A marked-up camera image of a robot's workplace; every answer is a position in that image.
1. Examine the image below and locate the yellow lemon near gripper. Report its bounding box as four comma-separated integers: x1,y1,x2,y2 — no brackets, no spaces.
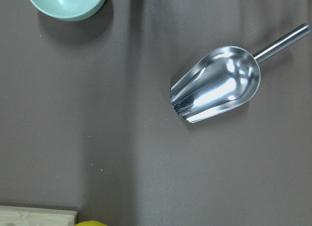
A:
75,220,107,226

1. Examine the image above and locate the wooden cutting board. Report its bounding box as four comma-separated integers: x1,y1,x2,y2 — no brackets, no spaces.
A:
0,205,78,226

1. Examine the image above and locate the stainless steel scoop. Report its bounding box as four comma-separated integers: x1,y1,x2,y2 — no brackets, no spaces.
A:
170,24,311,123

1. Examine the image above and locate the mint green bowl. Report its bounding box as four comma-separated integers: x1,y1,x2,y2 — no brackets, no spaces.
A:
30,0,106,21

